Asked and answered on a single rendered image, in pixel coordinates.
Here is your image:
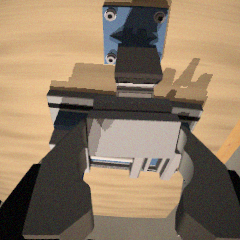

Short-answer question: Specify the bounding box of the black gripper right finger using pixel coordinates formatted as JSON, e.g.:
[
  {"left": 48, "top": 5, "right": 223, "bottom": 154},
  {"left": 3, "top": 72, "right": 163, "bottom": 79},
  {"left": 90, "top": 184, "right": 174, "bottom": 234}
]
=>
[{"left": 175, "top": 124, "right": 240, "bottom": 240}]

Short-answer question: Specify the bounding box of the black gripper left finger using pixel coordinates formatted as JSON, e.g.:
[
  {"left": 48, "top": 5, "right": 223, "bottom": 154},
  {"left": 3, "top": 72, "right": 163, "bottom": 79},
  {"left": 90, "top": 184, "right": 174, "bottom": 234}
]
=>
[{"left": 0, "top": 119, "right": 94, "bottom": 240}]

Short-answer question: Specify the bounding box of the grey flat bar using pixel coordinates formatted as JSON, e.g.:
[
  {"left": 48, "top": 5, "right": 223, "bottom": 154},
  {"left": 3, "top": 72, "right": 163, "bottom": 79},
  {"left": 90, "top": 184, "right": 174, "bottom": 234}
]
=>
[
  {"left": 143, "top": 158, "right": 152, "bottom": 172},
  {"left": 155, "top": 159, "right": 166, "bottom": 173}
]

